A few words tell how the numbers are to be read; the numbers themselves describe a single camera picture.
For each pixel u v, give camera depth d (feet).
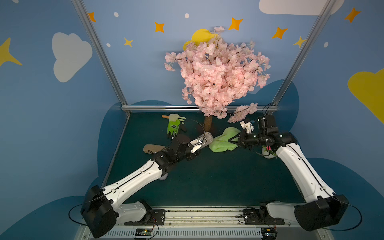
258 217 2.40
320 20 2.42
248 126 2.30
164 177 2.81
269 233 2.40
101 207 1.26
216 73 1.89
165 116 3.89
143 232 2.35
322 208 1.26
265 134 1.88
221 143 2.35
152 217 2.40
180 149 1.94
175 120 3.81
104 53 2.82
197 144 2.09
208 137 2.29
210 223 2.41
